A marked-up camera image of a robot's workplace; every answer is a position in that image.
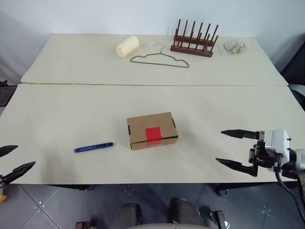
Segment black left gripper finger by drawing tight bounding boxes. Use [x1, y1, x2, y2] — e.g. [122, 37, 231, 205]
[0, 161, 36, 186]
[0, 145, 19, 158]

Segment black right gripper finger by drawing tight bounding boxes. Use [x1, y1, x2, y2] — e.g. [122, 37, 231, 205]
[221, 129, 259, 140]
[215, 157, 258, 177]

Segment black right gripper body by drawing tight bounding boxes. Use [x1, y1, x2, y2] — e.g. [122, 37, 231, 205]
[249, 137, 282, 172]

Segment red tape piece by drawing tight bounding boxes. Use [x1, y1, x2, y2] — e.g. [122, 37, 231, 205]
[145, 127, 163, 146]

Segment brown cardboard box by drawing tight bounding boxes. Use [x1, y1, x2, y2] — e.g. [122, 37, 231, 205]
[126, 111, 179, 151]

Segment black table leg caster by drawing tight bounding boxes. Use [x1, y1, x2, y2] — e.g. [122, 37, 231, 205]
[215, 183, 229, 197]

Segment dark stand beside table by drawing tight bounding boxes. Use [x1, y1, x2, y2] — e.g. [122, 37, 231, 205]
[0, 80, 19, 107]

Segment dark rounded shape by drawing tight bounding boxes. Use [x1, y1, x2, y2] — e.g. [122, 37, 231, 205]
[169, 198, 205, 226]
[115, 202, 142, 226]

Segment clear bag of small parts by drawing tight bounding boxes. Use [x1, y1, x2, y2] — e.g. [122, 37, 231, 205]
[219, 39, 251, 55]

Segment dark wooden peg rack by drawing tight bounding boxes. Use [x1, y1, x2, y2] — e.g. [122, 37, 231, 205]
[170, 19, 219, 58]

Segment cream foam cylinder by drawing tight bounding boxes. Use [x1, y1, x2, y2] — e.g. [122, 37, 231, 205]
[115, 35, 140, 58]

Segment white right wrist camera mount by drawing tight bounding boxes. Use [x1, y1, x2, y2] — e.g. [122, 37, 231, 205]
[258, 128, 293, 173]

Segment thin wire clothes hanger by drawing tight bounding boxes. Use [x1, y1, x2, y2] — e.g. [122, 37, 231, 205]
[130, 44, 190, 68]

